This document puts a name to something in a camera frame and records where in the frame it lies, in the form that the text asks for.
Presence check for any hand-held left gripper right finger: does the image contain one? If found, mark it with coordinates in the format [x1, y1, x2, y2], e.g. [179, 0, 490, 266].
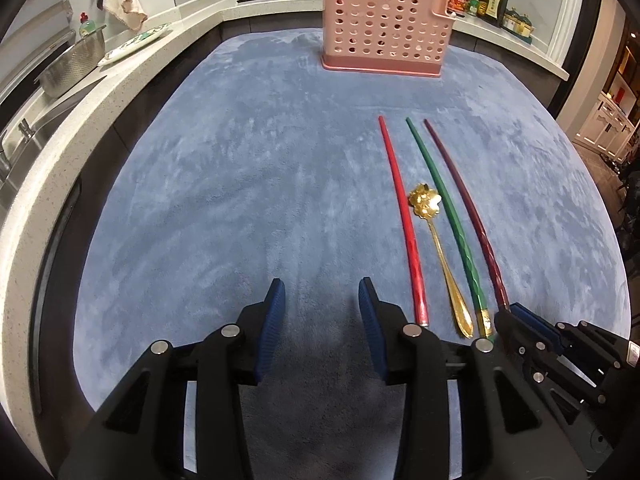
[357, 277, 586, 480]

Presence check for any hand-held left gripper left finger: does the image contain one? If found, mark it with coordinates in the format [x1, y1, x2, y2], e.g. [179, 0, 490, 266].
[60, 277, 288, 480]

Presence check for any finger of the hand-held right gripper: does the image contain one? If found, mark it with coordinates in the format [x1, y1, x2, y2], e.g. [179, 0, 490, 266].
[494, 309, 607, 407]
[510, 304, 633, 387]

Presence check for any red chopstick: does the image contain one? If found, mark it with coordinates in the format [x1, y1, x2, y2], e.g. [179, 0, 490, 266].
[377, 116, 432, 328]

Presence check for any green chopstick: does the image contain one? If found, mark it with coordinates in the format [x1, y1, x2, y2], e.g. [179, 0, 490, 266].
[405, 117, 497, 342]

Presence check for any gold flower spoon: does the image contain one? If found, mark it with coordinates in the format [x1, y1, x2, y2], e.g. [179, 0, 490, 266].
[407, 184, 476, 339]

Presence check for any maroon chopstick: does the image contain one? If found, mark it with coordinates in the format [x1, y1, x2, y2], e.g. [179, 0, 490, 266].
[423, 119, 511, 311]

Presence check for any pink perforated utensil basket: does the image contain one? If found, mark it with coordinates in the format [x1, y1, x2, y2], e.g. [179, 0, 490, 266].
[318, 0, 457, 77]

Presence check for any blue plush table cloth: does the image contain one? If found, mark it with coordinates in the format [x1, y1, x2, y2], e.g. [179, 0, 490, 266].
[72, 30, 632, 480]

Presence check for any white cabinet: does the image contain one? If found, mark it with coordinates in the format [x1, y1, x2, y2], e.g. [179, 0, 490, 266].
[575, 92, 640, 161]

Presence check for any row of seasoning jars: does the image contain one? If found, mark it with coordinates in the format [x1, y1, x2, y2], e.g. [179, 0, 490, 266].
[502, 7, 535, 43]

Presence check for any stainless steel sink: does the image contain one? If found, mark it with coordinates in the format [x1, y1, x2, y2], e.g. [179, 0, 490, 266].
[0, 77, 108, 211]

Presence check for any patterned oval plate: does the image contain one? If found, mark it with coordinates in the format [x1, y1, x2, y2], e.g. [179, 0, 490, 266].
[97, 25, 173, 66]

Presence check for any dark soy sauce bottle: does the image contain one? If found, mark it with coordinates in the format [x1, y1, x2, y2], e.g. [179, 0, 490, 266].
[477, 0, 511, 28]

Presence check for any stainless steel colander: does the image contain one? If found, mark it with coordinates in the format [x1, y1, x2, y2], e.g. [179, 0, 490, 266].
[34, 24, 108, 100]

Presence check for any white window blind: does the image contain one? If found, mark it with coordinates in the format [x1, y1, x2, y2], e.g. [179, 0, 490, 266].
[0, 0, 76, 93]

